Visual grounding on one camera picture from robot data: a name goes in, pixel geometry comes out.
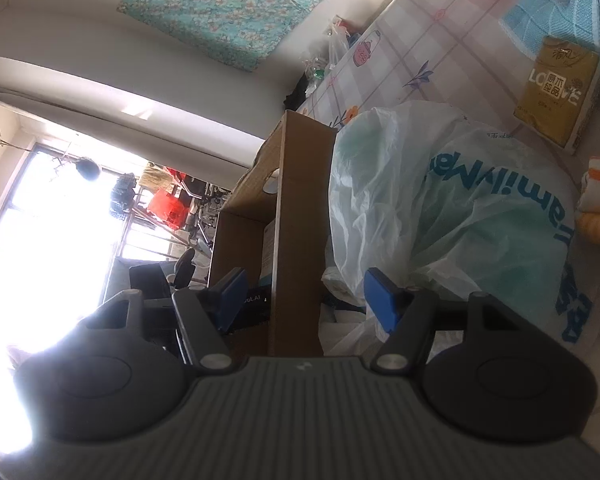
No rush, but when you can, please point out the gold tissue pack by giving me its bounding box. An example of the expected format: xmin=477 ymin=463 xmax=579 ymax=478
xmin=514 ymin=36 xmax=600 ymax=155

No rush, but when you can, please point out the teal checkered towel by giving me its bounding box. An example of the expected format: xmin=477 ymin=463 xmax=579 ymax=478
xmin=501 ymin=0 xmax=600 ymax=58

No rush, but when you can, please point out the large white plastic bag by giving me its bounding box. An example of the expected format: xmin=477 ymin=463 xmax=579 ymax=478
xmin=323 ymin=101 xmax=600 ymax=356

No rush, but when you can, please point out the brown cardboard box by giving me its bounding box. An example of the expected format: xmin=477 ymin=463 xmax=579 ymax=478
xmin=209 ymin=112 xmax=336 ymax=358

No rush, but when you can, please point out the clear plastic bag on floor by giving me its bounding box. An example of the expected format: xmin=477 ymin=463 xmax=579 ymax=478
xmin=327 ymin=21 xmax=349 ymax=70

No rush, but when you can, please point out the red plastic basket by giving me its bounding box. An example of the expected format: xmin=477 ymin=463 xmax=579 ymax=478
xmin=146 ymin=188 xmax=188 ymax=230

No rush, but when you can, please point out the floral teal wall cloth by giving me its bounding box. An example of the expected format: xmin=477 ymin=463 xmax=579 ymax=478
xmin=118 ymin=0 xmax=323 ymax=72

